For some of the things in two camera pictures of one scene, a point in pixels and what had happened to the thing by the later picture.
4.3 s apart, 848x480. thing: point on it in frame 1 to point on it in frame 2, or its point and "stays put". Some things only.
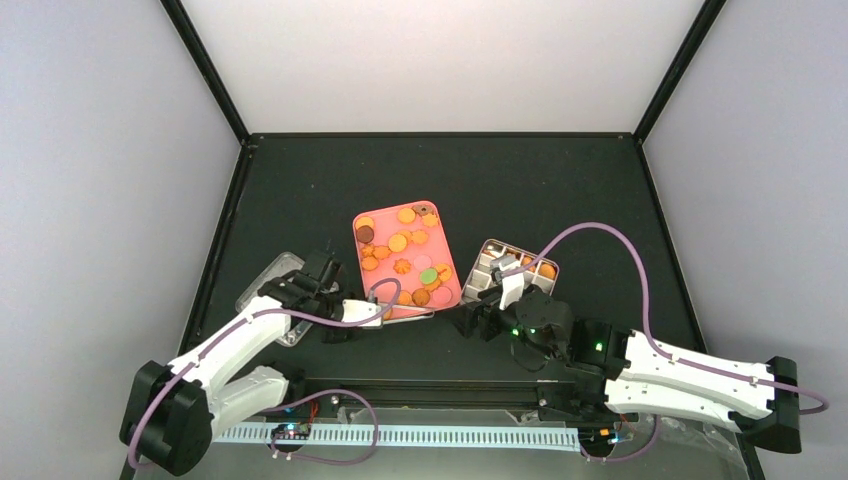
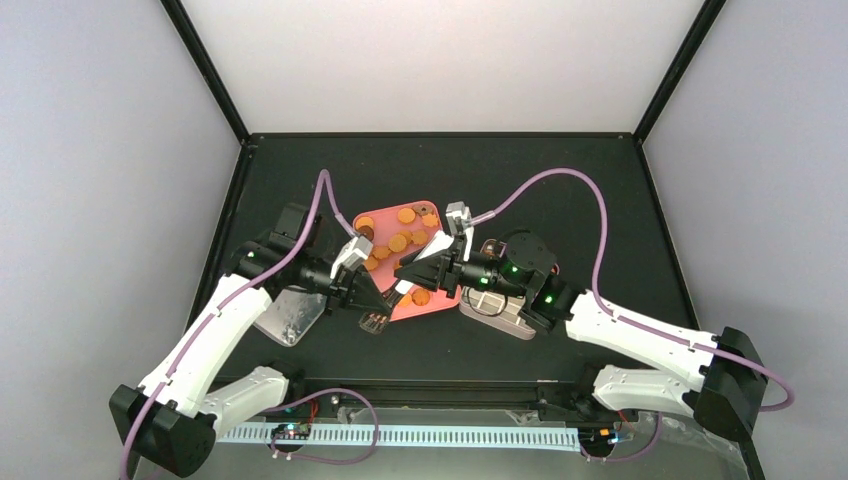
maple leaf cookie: [430, 220] stays put
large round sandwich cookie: [397, 242] stays put
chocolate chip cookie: [420, 297] stays put
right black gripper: [484, 305] to [442, 266]
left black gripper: [336, 335] to [356, 288]
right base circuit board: [597, 436] stays put
